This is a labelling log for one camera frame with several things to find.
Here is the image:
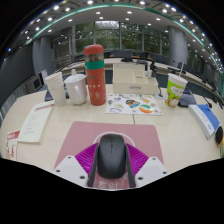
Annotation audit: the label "red and white brochure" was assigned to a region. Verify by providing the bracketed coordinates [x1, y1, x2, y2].
[4, 129, 21, 161]

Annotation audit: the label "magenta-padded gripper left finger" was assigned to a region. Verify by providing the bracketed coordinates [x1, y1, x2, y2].
[53, 143, 100, 188]

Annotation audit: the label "ceiling lights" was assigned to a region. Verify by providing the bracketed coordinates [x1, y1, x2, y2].
[4, 0, 224, 68]

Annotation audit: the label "white paper leaflet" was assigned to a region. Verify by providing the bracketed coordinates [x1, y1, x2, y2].
[17, 100, 55, 145]

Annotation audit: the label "black computer mouse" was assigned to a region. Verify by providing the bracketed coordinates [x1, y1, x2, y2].
[96, 133, 128, 180]

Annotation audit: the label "pink mouse pad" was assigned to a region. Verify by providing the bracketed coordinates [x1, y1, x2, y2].
[53, 120, 165, 191]

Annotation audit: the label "dark office chairs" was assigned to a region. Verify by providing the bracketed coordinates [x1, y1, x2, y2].
[106, 49, 201, 76]

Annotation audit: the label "blue and white book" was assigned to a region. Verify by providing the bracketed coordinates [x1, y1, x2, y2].
[187, 103, 222, 140]

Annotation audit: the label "colourful sticker sheet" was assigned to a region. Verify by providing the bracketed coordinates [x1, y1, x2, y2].
[105, 93, 164, 117]

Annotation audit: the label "red bottle with green band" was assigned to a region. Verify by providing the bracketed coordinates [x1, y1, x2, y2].
[83, 43, 108, 107]

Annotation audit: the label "black desk microphone unit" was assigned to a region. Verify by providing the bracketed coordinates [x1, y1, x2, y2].
[177, 87, 198, 108]

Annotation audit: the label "white lidded mug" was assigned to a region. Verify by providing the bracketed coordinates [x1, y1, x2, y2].
[63, 68, 89, 106]

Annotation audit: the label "white box appliance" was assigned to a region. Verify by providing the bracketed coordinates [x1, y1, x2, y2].
[26, 75, 43, 94]

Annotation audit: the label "green printed cup with straw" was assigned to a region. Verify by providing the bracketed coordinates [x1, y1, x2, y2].
[164, 63, 189, 109]

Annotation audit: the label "beige cardboard box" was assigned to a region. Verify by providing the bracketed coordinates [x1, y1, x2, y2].
[112, 63, 160, 96]

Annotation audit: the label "white standing board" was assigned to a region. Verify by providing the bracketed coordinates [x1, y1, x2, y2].
[38, 68, 49, 86]

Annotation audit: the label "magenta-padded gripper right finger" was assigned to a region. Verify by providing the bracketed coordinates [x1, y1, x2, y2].
[123, 143, 170, 188]

